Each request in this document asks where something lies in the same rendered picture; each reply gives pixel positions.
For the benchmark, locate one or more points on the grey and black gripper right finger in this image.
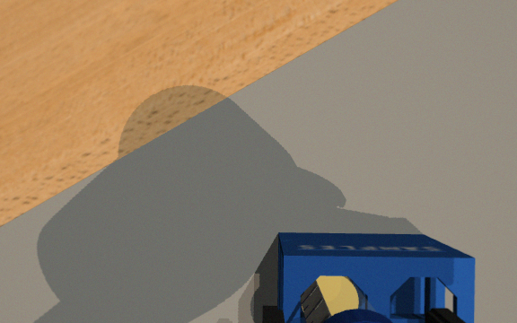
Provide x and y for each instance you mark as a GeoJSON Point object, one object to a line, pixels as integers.
{"type": "Point", "coordinates": [442, 315]}

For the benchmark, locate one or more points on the sample tube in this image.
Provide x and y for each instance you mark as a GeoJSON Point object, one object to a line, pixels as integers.
{"type": "Point", "coordinates": [336, 299]}

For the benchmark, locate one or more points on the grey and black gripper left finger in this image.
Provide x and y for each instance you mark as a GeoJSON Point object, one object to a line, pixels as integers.
{"type": "Point", "coordinates": [272, 315]}

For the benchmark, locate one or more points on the blue tube rack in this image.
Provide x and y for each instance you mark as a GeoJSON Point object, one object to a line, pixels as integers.
{"type": "Point", "coordinates": [403, 276]}

